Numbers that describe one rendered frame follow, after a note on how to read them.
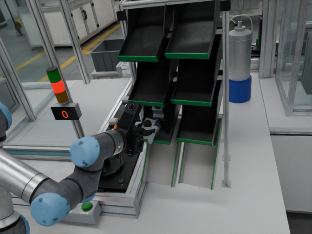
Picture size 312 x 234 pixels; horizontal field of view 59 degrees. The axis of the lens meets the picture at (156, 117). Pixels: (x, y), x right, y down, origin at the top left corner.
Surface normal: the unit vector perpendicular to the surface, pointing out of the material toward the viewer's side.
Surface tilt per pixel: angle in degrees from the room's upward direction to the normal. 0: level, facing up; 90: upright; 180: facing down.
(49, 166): 0
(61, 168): 0
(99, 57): 90
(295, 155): 90
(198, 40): 25
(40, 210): 68
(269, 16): 90
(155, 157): 45
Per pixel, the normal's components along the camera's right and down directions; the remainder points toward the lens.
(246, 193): -0.14, -0.83
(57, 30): -0.32, 0.56
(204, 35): -0.29, -0.51
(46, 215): -0.30, 0.22
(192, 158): -0.36, -0.19
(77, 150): -0.50, 0.13
